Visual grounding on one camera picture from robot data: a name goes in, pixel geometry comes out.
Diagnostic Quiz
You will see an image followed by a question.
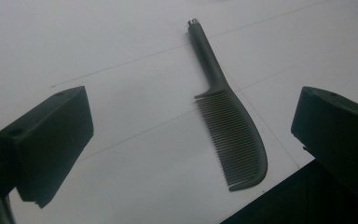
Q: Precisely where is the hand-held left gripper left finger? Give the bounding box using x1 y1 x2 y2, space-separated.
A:
0 86 95 209

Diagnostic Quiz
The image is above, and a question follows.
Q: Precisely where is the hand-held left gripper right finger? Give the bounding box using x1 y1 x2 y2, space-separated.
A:
291 86 358 203

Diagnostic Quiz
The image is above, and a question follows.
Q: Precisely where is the dark grey handled comb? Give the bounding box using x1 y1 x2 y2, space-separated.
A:
187 18 269 192

